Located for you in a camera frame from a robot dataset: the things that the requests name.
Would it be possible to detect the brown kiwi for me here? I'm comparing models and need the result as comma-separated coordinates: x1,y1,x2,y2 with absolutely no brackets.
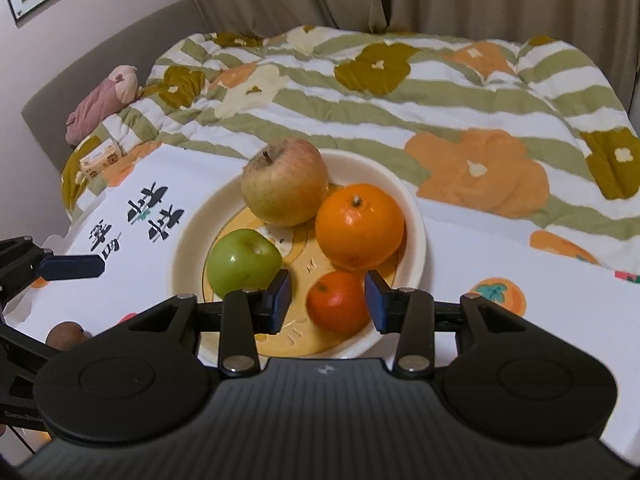
46,321,91,351

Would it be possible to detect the green apple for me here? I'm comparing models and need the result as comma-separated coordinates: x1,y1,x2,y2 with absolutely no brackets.
206,229,283,298

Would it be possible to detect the small tangerine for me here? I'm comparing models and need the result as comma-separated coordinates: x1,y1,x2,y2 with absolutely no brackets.
306,271,371,336

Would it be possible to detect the large orange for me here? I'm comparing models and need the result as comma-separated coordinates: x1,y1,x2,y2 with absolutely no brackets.
314,183,405,271

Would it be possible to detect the yellowish red apple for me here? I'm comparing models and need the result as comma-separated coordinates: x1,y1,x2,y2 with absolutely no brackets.
240,138,329,226

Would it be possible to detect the cream duck bowl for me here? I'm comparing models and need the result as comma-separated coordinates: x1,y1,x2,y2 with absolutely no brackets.
169,150,430,360

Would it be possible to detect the small tissue packet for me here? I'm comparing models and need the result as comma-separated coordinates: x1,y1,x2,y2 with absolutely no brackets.
79,140,122,179

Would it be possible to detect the grey headboard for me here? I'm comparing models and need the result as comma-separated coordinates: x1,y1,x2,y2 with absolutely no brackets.
22,0,206,171

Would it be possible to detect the pink plush pillow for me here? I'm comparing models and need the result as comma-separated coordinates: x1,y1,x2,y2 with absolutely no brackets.
65,65,142,148

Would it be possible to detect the floral striped quilt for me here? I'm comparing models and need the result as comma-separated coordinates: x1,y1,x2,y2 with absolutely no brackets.
61,25,639,273

